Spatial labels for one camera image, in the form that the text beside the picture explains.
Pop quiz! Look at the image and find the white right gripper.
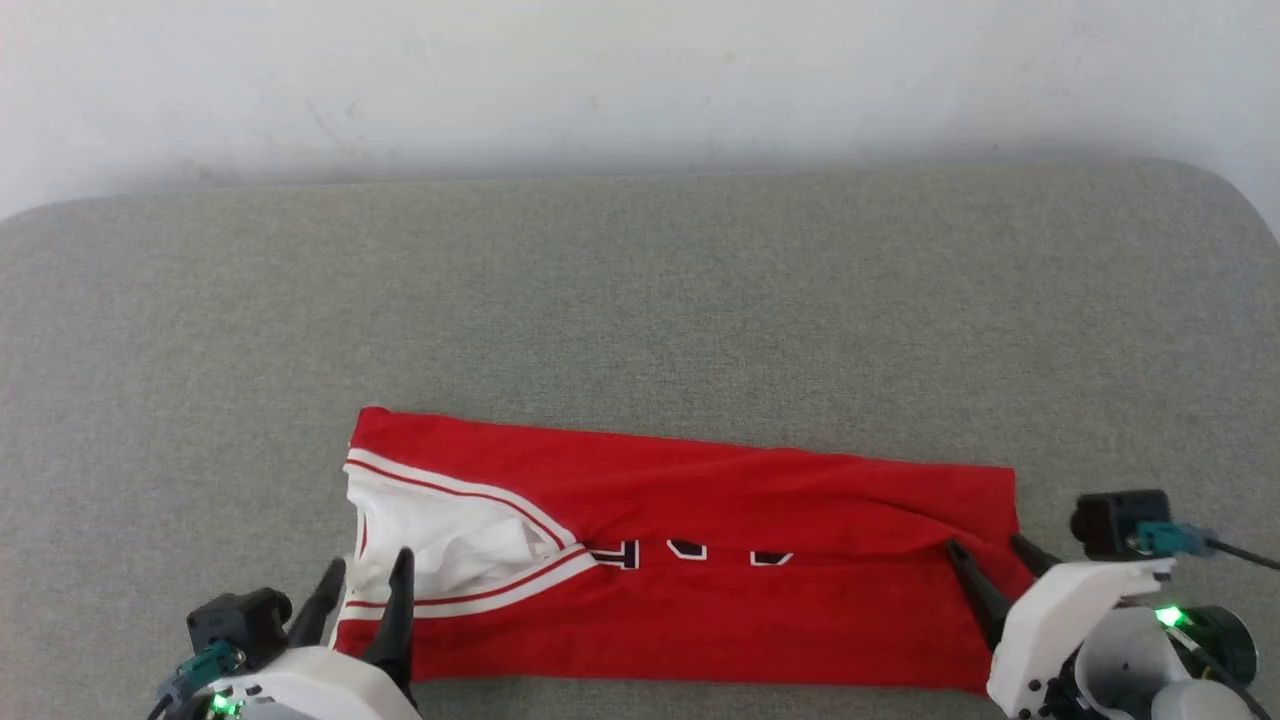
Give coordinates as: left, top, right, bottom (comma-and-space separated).
944, 532, 1177, 720

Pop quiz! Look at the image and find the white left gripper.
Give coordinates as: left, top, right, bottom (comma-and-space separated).
198, 546, 423, 720

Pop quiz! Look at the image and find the red basketball jersey number 23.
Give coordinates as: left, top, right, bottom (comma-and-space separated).
329, 405, 1038, 697

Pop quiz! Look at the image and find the grey fabric sofa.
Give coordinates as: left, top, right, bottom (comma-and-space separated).
0, 158, 1280, 720

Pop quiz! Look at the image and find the teal left camera connector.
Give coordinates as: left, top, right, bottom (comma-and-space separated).
154, 640, 247, 709

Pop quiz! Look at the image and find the teal camera connector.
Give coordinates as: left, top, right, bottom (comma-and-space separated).
1133, 521, 1217, 559
154, 640, 247, 709

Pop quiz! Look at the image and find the teal right camera connector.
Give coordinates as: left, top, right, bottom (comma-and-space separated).
1133, 521, 1217, 559

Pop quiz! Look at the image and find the black right camera cable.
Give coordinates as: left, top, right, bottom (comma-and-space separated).
1205, 538, 1280, 573

